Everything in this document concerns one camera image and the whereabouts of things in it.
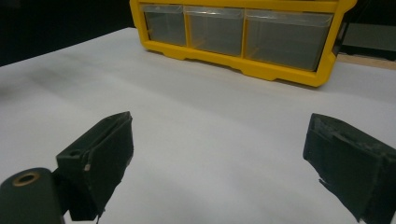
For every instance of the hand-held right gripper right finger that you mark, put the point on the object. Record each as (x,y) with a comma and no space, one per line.
(351,161)

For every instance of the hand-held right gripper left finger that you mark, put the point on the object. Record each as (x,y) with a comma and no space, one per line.
(102,155)

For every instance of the yellow black drawer organizer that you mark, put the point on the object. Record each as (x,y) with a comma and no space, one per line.
(280,73)

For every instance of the white table mat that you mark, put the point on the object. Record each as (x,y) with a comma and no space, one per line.
(199,124)

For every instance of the set of clear organizer drawers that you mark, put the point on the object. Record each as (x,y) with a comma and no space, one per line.
(214,34)

